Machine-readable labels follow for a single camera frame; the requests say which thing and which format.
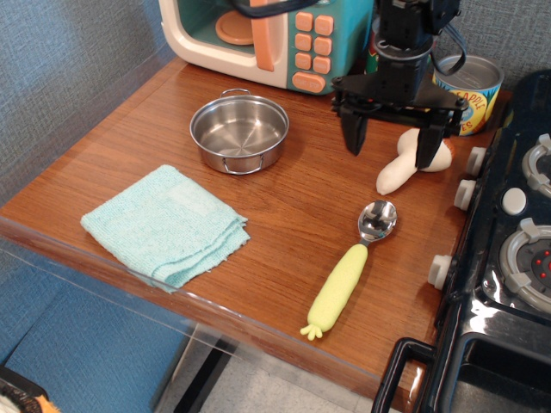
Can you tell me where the black braided cable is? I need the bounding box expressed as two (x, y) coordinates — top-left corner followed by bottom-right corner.
(227, 0), (328, 19)

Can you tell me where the light blue folded cloth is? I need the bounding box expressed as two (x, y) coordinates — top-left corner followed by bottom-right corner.
(81, 165), (250, 292)

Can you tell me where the tomato sauce can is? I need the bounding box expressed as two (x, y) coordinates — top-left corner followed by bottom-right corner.
(364, 17), (380, 74)

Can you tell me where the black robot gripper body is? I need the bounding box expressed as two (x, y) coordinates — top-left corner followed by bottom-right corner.
(332, 40), (468, 133)

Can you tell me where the black toy stove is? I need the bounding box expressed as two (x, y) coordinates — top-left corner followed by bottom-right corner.
(372, 70), (550, 412)

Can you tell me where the orange plush object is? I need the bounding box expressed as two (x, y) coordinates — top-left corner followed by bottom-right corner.
(0, 365), (61, 413)

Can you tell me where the toy microwave oven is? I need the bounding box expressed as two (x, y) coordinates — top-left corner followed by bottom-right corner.
(159, 1), (374, 96)

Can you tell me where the spoon with yellow handle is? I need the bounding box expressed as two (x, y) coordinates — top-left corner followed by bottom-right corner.
(300, 200), (398, 341)

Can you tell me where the white plush mushroom toy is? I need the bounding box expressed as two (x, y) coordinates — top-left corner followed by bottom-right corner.
(375, 128), (455, 195)

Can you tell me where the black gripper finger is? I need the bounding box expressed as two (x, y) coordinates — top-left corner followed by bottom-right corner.
(415, 126), (443, 170)
(339, 107), (368, 156)

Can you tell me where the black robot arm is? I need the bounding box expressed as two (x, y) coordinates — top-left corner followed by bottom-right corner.
(332, 1), (468, 169)

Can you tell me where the steel pot with handles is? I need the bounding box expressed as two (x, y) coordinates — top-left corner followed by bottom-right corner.
(189, 89), (290, 176)

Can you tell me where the pineapple slices can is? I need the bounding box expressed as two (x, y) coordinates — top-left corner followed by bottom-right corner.
(432, 55), (505, 136)

